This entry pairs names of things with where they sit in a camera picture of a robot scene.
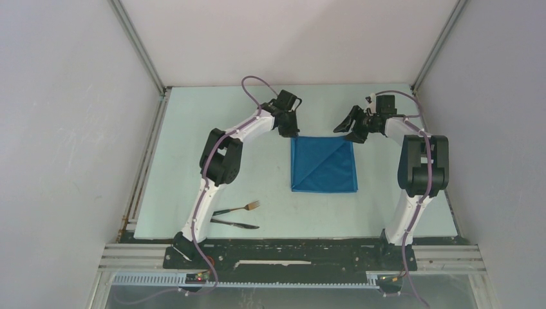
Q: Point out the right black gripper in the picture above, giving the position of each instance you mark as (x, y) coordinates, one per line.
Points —
(357, 135)

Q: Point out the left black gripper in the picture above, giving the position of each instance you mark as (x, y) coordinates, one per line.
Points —
(292, 132)

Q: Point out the blue cloth napkin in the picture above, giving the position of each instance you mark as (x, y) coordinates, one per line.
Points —
(323, 165)

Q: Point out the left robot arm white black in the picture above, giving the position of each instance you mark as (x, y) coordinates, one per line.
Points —
(220, 164)

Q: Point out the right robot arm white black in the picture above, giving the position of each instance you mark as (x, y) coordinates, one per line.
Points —
(423, 169)

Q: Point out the small circuit board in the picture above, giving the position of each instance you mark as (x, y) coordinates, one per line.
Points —
(197, 278)

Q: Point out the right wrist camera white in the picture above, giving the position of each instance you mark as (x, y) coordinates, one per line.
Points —
(372, 104)

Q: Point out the fork with black handle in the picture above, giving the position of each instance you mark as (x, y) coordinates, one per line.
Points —
(248, 207)

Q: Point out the knife with black handle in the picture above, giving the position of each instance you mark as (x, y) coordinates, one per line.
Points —
(234, 224)

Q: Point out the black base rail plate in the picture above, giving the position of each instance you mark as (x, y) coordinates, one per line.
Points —
(220, 254)

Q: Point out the aluminium frame rail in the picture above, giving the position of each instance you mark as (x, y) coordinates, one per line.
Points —
(141, 265)

